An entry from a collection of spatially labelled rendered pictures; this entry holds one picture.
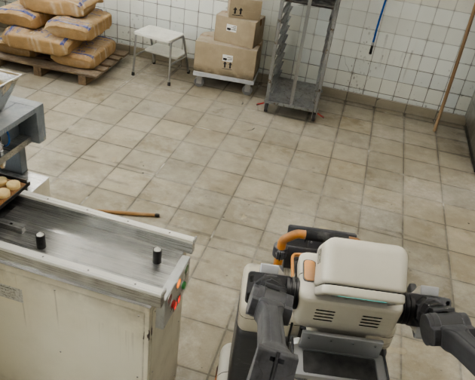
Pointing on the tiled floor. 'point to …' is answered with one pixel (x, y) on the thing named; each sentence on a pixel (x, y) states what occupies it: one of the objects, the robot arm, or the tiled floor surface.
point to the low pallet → (40, 67)
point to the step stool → (161, 46)
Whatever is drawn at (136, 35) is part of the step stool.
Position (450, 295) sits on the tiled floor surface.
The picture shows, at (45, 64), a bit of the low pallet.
